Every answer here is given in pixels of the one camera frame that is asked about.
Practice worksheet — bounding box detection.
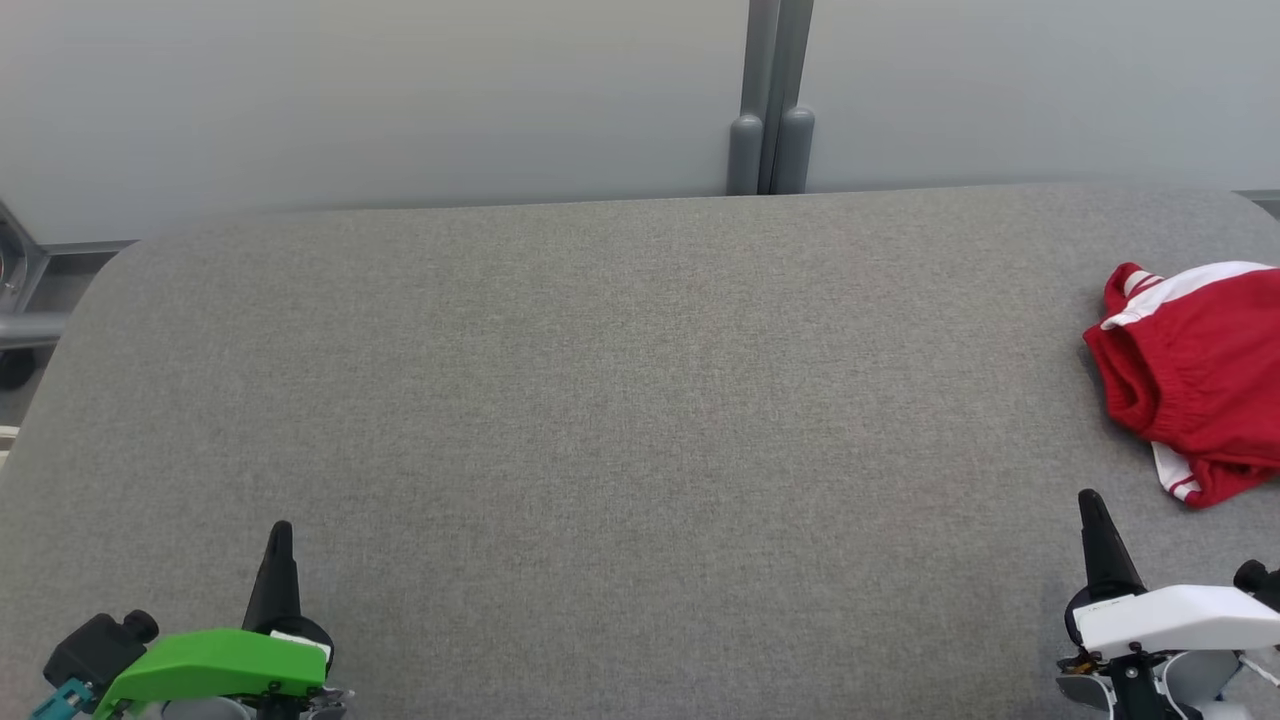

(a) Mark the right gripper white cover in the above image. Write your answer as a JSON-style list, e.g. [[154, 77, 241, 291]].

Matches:
[[1058, 489, 1280, 720]]

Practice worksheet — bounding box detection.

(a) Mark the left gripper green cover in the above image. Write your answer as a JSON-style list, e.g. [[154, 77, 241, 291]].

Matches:
[[95, 520, 353, 720]]

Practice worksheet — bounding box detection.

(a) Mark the red shorts white trim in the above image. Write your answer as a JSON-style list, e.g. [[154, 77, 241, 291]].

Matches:
[[1083, 261, 1280, 510]]

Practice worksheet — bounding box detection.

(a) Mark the grey fabric sofa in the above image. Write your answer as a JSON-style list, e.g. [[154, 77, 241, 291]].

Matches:
[[0, 182, 1280, 720]]

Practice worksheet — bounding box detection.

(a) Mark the teal left camera connector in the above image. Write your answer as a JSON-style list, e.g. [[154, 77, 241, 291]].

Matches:
[[30, 679, 97, 720]]

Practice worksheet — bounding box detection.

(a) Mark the grey metal frame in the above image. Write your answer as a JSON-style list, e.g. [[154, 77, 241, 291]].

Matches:
[[0, 200, 138, 393]]

